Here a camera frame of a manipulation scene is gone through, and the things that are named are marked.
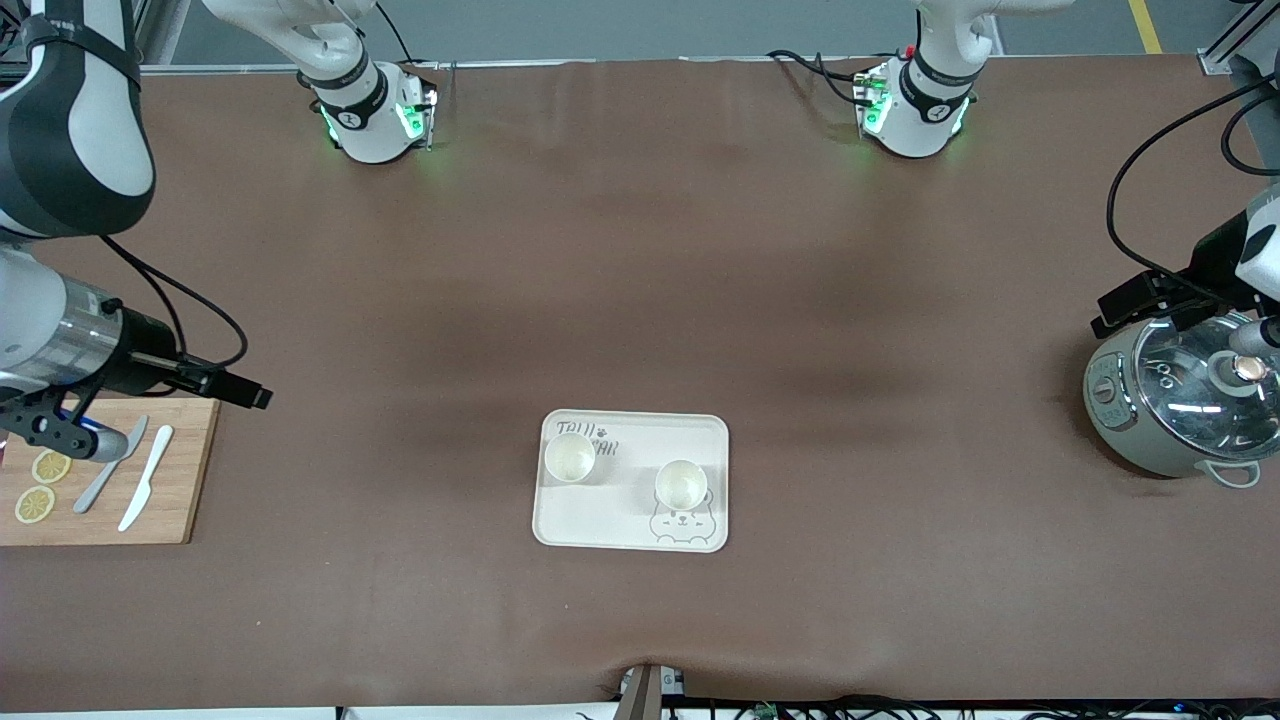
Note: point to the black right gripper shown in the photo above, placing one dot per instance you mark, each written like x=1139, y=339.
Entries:
x=143, y=357

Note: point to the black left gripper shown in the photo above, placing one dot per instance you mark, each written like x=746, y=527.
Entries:
x=1208, y=262

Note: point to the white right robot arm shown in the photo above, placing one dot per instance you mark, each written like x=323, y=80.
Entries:
x=70, y=120

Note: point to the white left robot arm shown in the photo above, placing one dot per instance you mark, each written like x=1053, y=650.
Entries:
x=915, y=110

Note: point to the cream tray with bear print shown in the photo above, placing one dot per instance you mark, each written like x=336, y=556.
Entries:
x=630, y=520

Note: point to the glass pot lid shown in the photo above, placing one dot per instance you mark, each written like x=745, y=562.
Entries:
x=1190, y=400

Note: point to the wooden cutting board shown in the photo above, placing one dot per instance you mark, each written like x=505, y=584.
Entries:
x=185, y=480

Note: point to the grey electric cooking pot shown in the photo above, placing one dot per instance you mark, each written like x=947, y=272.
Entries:
x=1115, y=405

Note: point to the white plastic knife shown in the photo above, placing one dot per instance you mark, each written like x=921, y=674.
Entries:
x=145, y=480

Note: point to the grey plastic knife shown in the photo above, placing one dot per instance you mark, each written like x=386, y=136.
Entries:
x=100, y=480

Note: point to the lemon slice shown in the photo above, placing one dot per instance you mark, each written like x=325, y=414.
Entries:
x=35, y=504
x=52, y=467

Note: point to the brown table mat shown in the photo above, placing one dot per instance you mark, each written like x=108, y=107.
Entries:
x=640, y=250

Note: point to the red green circuit board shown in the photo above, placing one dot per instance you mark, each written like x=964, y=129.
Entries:
x=766, y=712

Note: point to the aluminium frame post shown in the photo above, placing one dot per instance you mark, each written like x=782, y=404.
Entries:
x=1225, y=45
x=155, y=30

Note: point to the metal table edge bracket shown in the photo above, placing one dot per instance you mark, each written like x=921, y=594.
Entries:
x=645, y=692

